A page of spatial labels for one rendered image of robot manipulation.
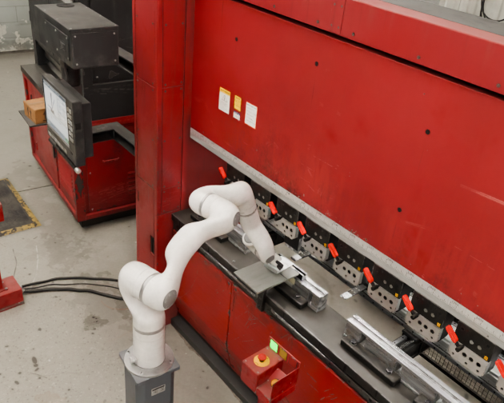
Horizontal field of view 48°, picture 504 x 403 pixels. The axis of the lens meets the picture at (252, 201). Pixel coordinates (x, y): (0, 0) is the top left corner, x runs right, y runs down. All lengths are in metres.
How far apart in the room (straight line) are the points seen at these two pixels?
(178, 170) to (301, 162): 0.97
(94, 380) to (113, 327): 0.44
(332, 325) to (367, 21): 1.37
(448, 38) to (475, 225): 0.61
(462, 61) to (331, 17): 0.56
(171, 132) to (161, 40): 0.51
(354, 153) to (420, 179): 0.31
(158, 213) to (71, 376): 1.10
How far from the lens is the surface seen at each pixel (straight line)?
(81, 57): 2.94
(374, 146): 2.21
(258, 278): 2.73
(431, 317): 2.30
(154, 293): 2.00
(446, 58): 1.96
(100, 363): 3.72
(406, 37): 2.04
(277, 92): 2.55
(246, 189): 2.26
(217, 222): 2.10
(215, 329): 3.40
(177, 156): 3.22
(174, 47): 2.98
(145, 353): 2.23
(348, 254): 2.47
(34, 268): 4.49
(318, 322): 2.74
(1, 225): 4.99
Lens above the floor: 2.69
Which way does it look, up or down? 31 degrees down
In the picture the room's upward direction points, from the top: 6 degrees clockwise
